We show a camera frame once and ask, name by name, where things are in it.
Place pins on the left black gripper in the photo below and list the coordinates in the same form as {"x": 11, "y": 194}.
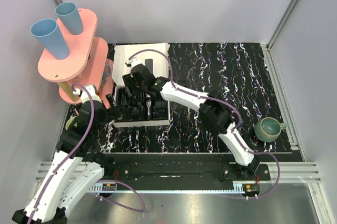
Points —
{"x": 112, "y": 103}

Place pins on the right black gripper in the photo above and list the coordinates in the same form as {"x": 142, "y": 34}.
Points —
{"x": 128, "y": 80}

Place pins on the black silver hair clipper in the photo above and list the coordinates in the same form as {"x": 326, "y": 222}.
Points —
{"x": 149, "y": 103}

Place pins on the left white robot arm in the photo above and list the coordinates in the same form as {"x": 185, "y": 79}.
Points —
{"x": 74, "y": 168}

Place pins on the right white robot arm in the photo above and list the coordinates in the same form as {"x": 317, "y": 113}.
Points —
{"x": 214, "y": 114}

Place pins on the white clipper kit box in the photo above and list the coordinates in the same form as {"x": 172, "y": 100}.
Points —
{"x": 134, "y": 113}

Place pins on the blue mug on shelf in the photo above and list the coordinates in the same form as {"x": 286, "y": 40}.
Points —
{"x": 108, "y": 70}

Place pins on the pink tiered wooden shelf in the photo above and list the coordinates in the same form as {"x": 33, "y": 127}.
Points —
{"x": 84, "y": 65}

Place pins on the light green cup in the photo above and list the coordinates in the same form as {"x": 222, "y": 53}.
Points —
{"x": 69, "y": 122}

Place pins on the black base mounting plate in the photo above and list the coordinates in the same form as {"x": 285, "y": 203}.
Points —
{"x": 218, "y": 167}

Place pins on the near blue plastic cup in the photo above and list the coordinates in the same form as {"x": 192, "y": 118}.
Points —
{"x": 48, "y": 33}

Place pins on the blue plastic cup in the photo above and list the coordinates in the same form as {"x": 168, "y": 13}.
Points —
{"x": 48, "y": 33}
{"x": 70, "y": 17}

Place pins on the far blue plastic cup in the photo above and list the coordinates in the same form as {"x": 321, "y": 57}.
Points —
{"x": 70, "y": 17}

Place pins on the green ceramic bowl cup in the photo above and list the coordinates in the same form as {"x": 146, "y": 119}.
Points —
{"x": 268, "y": 129}

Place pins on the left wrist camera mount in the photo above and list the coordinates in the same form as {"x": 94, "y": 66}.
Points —
{"x": 88, "y": 92}

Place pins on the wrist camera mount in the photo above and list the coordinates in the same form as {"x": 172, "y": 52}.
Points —
{"x": 131, "y": 63}
{"x": 88, "y": 92}

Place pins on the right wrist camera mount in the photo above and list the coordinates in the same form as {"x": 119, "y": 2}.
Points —
{"x": 131, "y": 63}

